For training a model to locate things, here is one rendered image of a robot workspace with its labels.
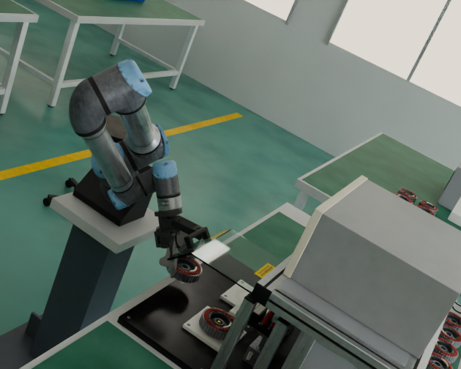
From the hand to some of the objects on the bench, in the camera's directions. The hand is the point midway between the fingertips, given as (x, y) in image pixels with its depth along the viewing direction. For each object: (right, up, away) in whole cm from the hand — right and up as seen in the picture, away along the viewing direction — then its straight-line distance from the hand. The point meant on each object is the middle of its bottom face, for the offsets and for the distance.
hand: (184, 270), depth 208 cm
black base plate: (+16, -17, -1) cm, 23 cm away
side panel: (+33, -42, -41) cm, 68 cm away
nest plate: (+10, -17, -12) cm, 23 cm away
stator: (+10, -16, -13) cm, 22 cm away
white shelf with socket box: (+102, -26, +61) cm, 121 cm away
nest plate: (+20, -12, +9) cm, 25 cm away
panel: (+36, -27, -9) cm, 46 cm away
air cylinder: (+22, -24, -16) cm, 36 cm away
